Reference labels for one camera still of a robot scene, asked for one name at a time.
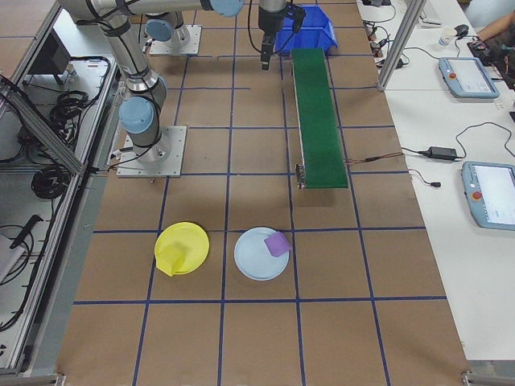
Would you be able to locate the purple foam block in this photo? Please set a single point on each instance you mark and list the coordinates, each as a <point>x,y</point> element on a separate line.
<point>277,244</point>

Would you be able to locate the yellow foam block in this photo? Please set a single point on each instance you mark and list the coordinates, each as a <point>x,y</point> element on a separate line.
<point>171,259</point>

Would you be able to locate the person's bare forearm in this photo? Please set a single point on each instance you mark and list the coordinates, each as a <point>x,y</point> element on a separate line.
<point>505,25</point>

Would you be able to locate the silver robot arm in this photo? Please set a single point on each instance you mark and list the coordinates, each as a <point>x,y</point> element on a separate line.
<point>159,30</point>
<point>133,72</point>

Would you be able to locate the yellow plastic plate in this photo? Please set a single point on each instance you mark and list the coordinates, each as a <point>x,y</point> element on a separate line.
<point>193,241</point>

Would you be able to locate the light blue plastic plate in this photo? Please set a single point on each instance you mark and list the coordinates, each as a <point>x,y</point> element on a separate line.
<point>253,257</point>

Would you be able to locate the person's hand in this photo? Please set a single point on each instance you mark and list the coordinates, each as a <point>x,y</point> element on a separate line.
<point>487,36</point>

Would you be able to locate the blue plastic storage bin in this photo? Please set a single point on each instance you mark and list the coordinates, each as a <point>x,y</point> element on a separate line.
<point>318,36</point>

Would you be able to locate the green conveyor belt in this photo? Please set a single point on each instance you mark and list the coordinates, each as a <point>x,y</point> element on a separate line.
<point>322,132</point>

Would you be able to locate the small circuit board hub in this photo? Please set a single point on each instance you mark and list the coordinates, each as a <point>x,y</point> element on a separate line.
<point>377,47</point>
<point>372,32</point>

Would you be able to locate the black power adapter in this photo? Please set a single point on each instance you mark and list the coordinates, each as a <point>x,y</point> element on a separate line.
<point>442,152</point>
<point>396,62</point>

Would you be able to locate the white paper cup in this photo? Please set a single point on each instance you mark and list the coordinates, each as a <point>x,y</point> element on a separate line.
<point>446,38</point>

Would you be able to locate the black computer mouse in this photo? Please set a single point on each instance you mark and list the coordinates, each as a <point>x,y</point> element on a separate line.
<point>462,29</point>

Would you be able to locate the light blue teach pendant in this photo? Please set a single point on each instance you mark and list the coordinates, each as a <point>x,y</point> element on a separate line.
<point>470,78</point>
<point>495,197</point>

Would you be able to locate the black equipment box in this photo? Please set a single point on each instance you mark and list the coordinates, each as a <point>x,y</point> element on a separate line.
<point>54,60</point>

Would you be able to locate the person's dark clothed torso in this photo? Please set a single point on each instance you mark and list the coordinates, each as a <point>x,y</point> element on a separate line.
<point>505,60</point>

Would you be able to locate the white desk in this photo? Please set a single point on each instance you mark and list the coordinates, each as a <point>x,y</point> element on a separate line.
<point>442,261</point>

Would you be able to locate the aluminium extrusion bar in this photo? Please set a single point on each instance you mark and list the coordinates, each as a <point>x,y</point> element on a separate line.
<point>483,380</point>
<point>40,380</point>

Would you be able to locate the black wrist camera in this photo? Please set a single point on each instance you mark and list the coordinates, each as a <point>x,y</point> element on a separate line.
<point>297,18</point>

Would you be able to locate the white square base plate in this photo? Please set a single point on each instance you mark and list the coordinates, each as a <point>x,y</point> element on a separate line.
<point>177,161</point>
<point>193,46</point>

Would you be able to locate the aluminium upright post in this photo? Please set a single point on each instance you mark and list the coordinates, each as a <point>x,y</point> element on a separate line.
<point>400,44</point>

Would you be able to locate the metal bar frame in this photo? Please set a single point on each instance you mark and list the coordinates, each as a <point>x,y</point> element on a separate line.
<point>40,126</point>

